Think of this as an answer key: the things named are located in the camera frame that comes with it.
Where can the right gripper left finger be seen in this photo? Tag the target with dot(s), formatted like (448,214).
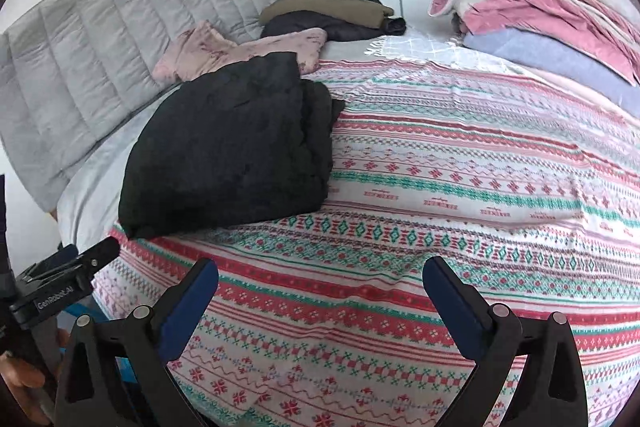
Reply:
(91,391)

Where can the pink grey folded quilt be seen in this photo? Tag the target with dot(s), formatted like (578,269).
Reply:
(587,26)

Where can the grey quilted headboard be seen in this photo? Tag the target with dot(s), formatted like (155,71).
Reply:
(73,71)

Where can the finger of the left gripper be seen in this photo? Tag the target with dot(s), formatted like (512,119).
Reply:
(52,263)
(100,255)

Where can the pink floral garment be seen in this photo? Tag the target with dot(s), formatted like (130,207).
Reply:
(202,49)

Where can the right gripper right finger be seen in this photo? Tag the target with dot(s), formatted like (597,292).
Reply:
(551,389)

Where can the person's left hand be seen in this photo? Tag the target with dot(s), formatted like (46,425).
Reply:
(22,379)

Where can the olive green folded garment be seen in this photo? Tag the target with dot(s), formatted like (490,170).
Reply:
(359,12)

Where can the light blue folded blanket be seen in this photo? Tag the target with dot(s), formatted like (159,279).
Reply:
(549,55)

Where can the dark navy folded garment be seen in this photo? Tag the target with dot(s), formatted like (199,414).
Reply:
(336,30)

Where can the black quilted puffer jacket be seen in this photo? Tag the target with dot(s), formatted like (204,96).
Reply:
(249,143)

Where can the patterned red green blanket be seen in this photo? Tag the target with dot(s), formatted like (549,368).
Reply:
(528,186)

